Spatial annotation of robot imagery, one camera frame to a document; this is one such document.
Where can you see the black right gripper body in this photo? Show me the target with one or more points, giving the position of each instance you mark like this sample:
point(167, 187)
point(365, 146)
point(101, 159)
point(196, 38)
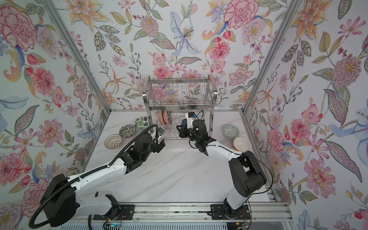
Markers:
point(192, 135)

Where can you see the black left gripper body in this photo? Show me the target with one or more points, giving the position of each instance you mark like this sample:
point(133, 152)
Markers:
point(153, 147)

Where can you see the dark patterned bowl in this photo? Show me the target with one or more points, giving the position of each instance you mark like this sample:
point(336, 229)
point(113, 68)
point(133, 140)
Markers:
point(167, 117)

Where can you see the pale green patterned bowl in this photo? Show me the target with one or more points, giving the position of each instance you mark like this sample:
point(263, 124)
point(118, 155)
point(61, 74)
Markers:
point(230, 131)

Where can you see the plain white bowl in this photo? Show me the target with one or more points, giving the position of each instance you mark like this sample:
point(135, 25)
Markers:
point(242, 144)

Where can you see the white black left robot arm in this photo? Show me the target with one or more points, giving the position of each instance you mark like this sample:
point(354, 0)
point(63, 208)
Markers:
point(67, 197)

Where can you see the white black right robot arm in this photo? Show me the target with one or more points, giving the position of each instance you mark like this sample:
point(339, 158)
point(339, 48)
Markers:
point(247, 174)

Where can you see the steel two-tier dish rack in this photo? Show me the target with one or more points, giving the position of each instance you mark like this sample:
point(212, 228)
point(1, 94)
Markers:
point(180, 96)

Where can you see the dark speckled pattern bowl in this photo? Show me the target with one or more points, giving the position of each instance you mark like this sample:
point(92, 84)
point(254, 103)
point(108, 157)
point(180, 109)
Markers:
point(127, 131)

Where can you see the green leaf pattern bowl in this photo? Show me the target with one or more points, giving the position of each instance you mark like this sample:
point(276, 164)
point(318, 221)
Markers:
point(142, 123)

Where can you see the white lattice pattern bowl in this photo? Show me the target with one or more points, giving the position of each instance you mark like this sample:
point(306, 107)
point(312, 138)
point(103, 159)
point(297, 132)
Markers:
point(113, 141)

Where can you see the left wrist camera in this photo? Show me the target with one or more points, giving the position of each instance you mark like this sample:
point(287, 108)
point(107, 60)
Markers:
point(159, 132)

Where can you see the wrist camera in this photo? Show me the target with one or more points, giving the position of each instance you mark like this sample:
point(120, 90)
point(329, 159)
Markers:
point(159, 132)
point(190, 117)

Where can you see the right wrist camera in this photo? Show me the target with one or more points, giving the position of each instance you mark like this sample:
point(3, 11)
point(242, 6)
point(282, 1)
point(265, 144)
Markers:
point(190, 117)

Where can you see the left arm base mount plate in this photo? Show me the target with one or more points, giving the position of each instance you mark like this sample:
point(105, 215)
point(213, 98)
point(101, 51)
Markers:
point(123, 212)

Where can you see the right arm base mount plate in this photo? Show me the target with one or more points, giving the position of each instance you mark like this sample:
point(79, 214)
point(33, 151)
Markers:
point(222, 212)

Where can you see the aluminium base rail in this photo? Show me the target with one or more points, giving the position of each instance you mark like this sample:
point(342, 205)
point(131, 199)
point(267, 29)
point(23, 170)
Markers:
point(202, 212)

